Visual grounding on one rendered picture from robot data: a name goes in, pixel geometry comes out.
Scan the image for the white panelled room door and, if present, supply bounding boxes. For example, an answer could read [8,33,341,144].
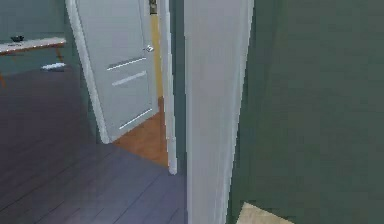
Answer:
[75,0,160,142]

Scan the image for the white flat floor object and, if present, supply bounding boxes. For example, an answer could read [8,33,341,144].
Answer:
[40,62,67,72]

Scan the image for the white top wooden table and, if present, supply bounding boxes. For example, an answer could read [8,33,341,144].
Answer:
[0,37,67,88]

